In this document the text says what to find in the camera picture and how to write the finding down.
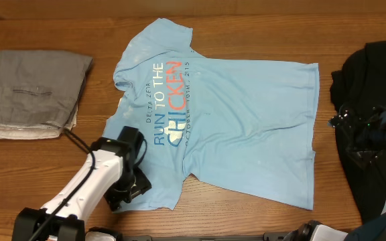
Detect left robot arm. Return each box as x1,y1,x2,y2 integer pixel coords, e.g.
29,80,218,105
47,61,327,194
11,127,151,241

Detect black polo shirt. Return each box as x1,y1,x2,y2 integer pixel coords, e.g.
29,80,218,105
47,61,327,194
329,40,386,224

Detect folded beige cloth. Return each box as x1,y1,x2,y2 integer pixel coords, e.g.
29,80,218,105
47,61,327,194
0,124,63,140

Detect light blue printed t-shirt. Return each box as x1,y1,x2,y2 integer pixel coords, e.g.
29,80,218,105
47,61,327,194
103,19,320,211

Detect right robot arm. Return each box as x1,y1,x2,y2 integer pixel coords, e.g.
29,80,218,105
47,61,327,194
282,106,386,241

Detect folded grey trousers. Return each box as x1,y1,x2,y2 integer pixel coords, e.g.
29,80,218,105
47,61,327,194
0,50,93,127

